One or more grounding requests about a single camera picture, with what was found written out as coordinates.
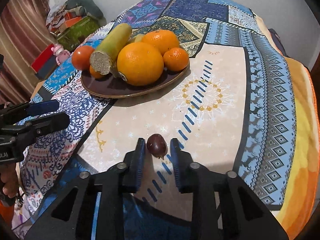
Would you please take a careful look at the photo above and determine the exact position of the orange mandarin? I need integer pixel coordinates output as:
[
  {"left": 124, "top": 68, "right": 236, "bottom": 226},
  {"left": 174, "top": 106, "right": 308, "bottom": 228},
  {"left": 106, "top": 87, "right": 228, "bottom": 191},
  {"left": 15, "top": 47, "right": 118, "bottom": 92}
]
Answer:
[{"left": 141, "top": 29, "right": 180, "bottom": 56}]

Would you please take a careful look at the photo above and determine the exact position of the orange box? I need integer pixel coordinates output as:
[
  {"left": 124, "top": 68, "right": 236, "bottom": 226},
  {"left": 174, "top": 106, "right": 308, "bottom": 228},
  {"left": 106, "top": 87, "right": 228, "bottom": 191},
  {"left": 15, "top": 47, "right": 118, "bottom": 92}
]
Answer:
[{"left": 61, "top": 16, "right": 83, "bottom": 28}]

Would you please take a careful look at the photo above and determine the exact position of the blue patchwork blanket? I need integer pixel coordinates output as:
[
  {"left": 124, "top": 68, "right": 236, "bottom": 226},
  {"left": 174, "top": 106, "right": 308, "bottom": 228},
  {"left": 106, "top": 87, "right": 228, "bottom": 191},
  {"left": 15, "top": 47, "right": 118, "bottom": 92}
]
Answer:
[{"left": 15, "top": 0, "right": 298, "bottom": 240}]

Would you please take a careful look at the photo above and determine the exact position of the brown round plate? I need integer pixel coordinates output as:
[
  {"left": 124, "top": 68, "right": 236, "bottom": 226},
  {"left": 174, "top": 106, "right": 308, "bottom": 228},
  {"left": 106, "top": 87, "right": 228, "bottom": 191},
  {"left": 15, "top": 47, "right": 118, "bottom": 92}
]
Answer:
[{"left": 80, "top": 62, "right": 190, "bottom": 99}]

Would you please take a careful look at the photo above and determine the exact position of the large orange with sticker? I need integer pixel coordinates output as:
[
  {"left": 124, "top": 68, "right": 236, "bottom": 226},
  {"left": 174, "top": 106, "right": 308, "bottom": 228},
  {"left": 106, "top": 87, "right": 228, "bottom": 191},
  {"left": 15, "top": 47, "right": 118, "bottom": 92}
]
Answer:
[{"left": 117, "top": 42, "right": 165, "bottom": 86}]

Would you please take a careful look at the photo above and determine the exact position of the yellow orange blanket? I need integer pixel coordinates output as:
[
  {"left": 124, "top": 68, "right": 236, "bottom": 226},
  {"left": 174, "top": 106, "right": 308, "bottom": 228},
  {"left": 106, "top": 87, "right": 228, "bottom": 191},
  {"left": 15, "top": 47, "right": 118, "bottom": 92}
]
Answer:
[{"left": 255, "top": 12, "right": 318, "bottom": 240}]

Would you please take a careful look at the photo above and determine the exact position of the green patterned box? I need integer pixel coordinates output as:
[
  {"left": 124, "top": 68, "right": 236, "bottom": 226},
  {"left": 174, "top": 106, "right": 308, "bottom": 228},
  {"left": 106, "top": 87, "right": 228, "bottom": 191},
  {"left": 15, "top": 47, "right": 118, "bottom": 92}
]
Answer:
[{"left": 57, "top": 15, "right": 100, "bottom": 52}]

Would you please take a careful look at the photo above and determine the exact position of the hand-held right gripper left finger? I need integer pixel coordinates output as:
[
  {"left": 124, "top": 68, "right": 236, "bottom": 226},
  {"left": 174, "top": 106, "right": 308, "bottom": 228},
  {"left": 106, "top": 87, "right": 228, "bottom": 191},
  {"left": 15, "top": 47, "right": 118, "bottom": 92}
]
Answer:
[{"left": 25, "top": 137, "right": 146, "bottom": 240}]

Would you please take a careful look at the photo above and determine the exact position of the grey bag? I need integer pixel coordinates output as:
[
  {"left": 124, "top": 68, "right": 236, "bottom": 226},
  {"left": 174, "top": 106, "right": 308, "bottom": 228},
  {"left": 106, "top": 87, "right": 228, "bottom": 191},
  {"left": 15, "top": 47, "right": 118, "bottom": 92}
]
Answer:
[{"left": 268, "top": 28, "right": 288, "bottom": 57}]

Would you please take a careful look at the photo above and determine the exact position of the striped brown curtain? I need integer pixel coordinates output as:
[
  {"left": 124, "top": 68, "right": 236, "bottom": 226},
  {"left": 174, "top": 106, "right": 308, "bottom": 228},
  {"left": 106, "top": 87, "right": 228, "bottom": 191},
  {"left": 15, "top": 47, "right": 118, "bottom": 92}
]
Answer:
[{"left": 0, "top": 0, "right": 54, "bottom": 105}]

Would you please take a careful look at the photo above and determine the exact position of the small tangerine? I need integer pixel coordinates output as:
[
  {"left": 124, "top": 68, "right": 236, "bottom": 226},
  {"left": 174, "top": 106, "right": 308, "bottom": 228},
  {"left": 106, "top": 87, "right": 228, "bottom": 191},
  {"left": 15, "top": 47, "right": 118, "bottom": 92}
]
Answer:
[
  {"left": 163, "top": 47, "right": 190, "bottom": 72},
  {"left": 89, "top": 65, "right": 104, "bottom": 80}
]

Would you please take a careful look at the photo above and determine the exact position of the grey plush toy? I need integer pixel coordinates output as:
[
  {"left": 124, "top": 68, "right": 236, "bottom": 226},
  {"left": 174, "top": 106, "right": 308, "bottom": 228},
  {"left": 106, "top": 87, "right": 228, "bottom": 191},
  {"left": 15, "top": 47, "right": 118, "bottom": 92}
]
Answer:
[{"left": 64, "top": 0, "right": 104, "bottom": 20}]

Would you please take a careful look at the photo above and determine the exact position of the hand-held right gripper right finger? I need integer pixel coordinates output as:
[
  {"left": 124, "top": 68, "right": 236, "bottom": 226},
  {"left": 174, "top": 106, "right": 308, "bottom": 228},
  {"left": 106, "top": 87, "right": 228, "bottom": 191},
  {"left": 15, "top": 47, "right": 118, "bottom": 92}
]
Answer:
[{"left": 170, "top": 138, "right": 288, "bottom": 240}]

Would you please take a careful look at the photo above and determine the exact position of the pink toy figure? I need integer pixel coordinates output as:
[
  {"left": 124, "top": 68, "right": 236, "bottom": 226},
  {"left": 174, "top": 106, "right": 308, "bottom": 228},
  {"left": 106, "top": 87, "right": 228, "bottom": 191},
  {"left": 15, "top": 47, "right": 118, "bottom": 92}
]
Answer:
[{"left": 51, "top": 44, "right": 71, "bottom": 65}]

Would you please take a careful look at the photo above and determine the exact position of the red box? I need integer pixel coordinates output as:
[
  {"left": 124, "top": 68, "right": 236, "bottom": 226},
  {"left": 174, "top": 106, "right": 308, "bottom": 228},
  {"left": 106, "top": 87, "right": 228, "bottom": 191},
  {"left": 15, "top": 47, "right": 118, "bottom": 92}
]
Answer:
[{"left": 30, "top": 44, "right": 58, "bottom": 79}]

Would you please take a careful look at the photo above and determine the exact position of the red tomato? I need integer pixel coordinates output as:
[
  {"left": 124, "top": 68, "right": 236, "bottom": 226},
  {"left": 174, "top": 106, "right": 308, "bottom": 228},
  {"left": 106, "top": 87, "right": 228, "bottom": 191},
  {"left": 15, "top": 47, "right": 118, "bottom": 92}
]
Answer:
[{"left": 72, "top": 45, "right": 97, "bottom": 71}]

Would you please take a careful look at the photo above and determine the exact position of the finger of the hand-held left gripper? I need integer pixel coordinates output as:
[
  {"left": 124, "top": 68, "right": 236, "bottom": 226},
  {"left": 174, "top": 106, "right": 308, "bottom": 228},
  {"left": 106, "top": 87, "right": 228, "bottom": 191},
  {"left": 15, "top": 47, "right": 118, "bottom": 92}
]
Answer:
[
  {"left": 0, "top": 100, "right": 60, "bottom": 125},
  {"left": 0, "top": 112, "right": 70, "bottom": 143}
]

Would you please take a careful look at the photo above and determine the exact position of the person's left hand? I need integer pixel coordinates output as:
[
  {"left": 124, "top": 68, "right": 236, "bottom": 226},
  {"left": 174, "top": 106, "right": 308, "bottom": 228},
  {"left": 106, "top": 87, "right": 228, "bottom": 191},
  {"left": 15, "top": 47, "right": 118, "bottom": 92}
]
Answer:
[{"left": 0, "top": 164, "right": 20, "bottom": 198}]

